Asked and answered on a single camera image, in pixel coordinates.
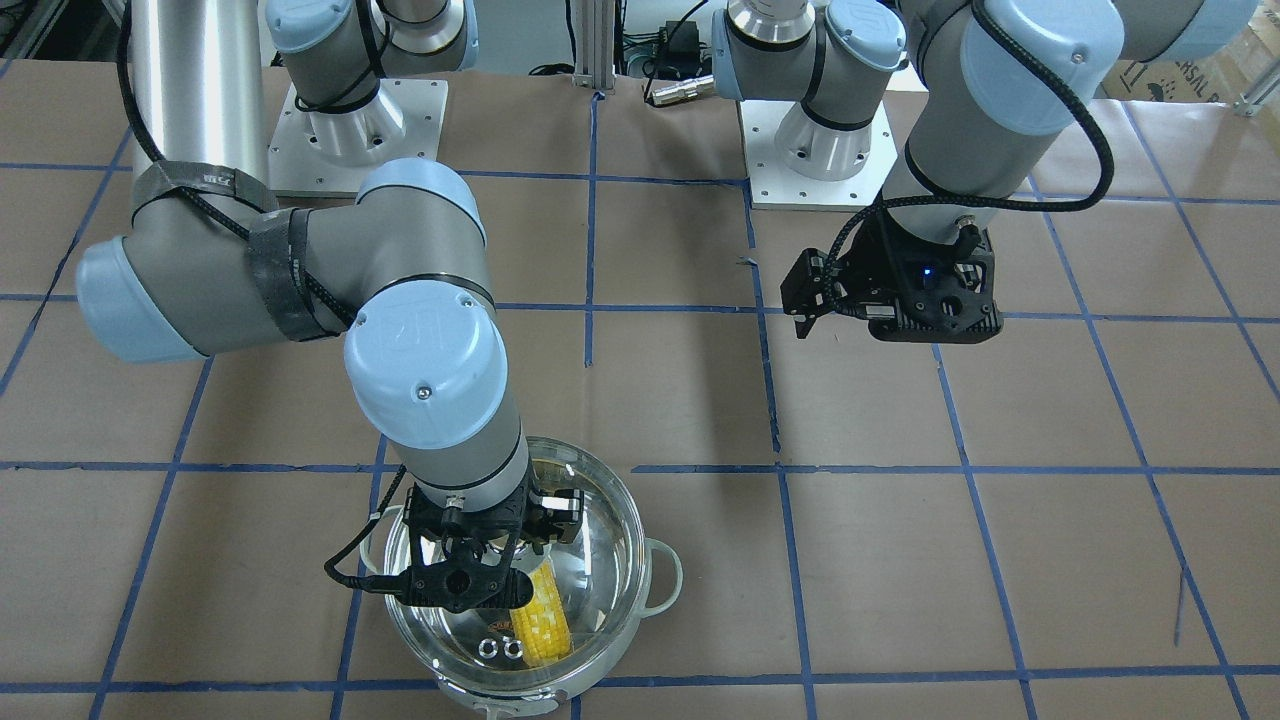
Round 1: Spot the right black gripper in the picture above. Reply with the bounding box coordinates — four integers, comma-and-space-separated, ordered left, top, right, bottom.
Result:
404, 486, 547, 561

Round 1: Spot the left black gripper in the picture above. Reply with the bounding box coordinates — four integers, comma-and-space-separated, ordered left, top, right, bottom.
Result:
780, 210, 991, 340

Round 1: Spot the yellow corn cob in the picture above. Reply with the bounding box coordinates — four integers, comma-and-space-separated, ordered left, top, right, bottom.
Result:
509, 557, 573, 667

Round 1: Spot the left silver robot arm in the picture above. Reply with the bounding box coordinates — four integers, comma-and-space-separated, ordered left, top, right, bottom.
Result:
712, 1, 1256, 345

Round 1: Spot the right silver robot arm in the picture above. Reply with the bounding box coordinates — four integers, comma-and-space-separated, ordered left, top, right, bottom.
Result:
76, 1, 561, 543

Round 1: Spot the pale green cooking pot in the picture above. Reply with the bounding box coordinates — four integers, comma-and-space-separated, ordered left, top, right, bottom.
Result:
365, 436, 685, 720

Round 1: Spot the cardboard box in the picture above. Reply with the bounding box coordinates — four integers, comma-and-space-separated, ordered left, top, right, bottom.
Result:
1102, 4, 1277, 104

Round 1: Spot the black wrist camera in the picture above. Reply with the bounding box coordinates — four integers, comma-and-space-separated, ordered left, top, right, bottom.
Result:
869, 217, 1004, 345
402, 488, 585, 612

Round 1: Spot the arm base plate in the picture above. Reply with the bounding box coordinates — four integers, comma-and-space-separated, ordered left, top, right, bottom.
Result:
739, 100, 897, 211

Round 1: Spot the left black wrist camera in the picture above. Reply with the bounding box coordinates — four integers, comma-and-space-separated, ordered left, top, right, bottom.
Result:
869, 217, 1004, 345

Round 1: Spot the aluminium frame post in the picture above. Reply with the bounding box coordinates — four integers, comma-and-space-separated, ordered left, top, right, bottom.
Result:
570, 0, 620, 95

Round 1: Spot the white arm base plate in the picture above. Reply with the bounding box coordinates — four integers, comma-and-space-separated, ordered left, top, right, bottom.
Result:
268, 79, 449, 199

